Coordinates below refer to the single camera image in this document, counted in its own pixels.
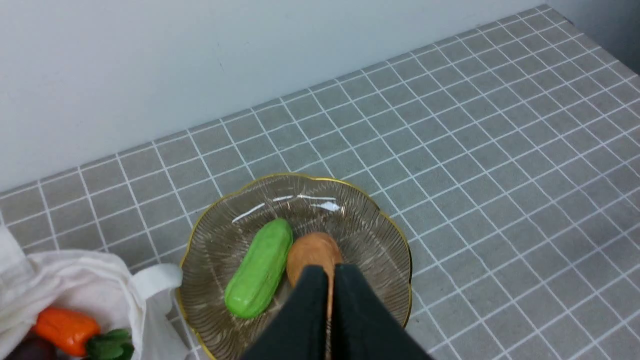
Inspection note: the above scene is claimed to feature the grey checkered tablecloth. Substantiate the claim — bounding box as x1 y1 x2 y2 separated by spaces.
1 5 640 360

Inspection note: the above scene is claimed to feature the green cucumber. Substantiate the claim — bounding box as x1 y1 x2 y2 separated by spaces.
224 218 293 319

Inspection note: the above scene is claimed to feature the purple eggplant green stem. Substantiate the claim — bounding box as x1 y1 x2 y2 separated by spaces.
5 337 58 360

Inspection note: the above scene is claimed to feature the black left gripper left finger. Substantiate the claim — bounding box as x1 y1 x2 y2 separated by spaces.
240 265 329 360

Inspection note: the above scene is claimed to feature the white cloth tote bag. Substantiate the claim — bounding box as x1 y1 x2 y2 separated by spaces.
0 227 189 360

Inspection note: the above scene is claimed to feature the gold-rimmed glass plate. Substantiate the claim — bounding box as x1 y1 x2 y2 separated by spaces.
176 173 413 360

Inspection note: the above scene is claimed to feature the orange-brown potato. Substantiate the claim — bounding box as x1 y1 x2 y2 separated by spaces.
286 231 344 360

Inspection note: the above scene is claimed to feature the orange carrot green top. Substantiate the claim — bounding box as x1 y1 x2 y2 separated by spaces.
31 307 135 360

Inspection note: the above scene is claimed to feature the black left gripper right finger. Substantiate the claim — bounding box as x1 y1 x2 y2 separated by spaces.
331 264 432 360

